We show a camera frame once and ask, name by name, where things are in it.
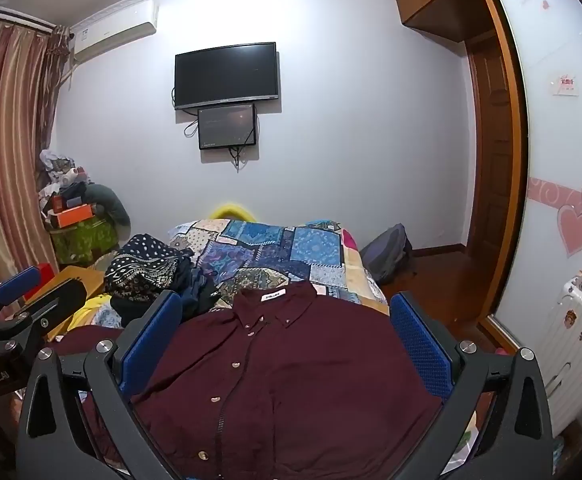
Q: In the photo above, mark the yellow garment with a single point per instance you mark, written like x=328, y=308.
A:
x=96, y=311

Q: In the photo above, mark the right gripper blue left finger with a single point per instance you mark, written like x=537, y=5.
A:
x=143, y=342

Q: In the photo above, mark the dark blue folded clothes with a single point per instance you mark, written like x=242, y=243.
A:
x=198, y=298

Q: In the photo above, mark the white wall air conditioner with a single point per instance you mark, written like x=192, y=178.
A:
x=116, y=30

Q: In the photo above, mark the orange box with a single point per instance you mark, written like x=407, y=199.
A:
x=69, y=217

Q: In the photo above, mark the blue patchwork bedspread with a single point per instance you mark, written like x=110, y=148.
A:
x=238, y=254

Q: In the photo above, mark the brown wooden door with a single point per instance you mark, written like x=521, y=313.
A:
x=494, y=149

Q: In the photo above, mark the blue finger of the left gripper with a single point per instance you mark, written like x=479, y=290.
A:
x=19, y=285
x=55, y=306

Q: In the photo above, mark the wooden bedside table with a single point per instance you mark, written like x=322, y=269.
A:
x=88, y=285

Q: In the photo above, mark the white sliding wardrobe door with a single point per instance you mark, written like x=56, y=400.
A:
x=548, y=39

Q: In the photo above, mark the green patterned storage box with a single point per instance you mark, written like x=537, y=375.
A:
x=84, y=242

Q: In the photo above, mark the wall mounted black television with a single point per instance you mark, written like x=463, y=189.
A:
x=230, y=74

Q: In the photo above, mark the maroon button shirt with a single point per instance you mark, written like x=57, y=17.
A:
x=286, y=384

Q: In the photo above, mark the yellow headboard pad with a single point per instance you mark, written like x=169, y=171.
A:
x=232, y=211

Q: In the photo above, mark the red tissue box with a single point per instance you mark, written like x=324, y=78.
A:
x=46, y=274

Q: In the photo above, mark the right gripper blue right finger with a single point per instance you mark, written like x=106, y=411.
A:
x=433, y=363

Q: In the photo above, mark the grey purple backpack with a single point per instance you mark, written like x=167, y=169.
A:
x=387, y=254

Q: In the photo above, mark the small black wall monitor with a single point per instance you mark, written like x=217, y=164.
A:
x=228, y=126

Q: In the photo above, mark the clutter pile in corner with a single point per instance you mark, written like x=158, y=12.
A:
x=63, y=184

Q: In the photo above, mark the navy patterned folded garment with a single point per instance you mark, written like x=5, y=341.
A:
x=144, y=267

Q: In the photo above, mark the red striped curtain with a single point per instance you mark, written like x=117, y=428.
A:
x=31, y=68

